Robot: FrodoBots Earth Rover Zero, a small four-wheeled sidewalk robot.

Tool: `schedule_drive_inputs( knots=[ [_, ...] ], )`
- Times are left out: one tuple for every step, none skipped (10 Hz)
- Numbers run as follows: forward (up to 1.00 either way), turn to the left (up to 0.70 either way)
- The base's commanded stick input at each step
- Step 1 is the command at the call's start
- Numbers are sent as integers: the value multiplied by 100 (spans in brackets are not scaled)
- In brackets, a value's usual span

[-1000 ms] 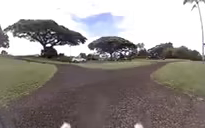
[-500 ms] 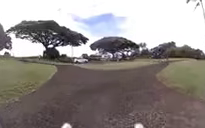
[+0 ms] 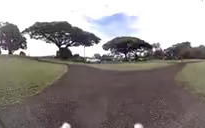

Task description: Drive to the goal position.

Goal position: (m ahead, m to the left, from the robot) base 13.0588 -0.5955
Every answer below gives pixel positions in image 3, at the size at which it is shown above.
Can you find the robot's own part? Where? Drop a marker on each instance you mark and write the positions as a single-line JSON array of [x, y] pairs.
[[138, 125], [65, 125]]

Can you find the thin pole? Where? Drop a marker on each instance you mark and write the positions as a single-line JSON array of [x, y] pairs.
[[84, 51]]

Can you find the grass island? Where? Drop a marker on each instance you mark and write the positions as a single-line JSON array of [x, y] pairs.
[[130, 66]]

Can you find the large umbrella-shaped tree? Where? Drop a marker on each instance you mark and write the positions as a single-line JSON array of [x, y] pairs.
[[61, 33]]

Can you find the grass verge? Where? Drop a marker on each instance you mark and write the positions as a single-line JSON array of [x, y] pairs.
[[200, 76]]

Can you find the round-crowned tree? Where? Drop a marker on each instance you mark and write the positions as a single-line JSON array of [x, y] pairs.
[[6, 36]]

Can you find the grass lawn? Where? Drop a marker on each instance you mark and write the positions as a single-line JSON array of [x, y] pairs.
[[16, 76]]

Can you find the flat-crowned tree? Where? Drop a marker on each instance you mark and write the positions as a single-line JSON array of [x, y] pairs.
[[126, 44]]

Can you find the row of trees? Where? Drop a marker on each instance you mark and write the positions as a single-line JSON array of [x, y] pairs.
[[190, 51]]

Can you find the white car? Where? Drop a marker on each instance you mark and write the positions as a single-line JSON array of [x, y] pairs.
[[92, 60]]

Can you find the dark gravel asphalt path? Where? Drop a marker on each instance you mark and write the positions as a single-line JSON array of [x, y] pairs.
[[116, 96]]

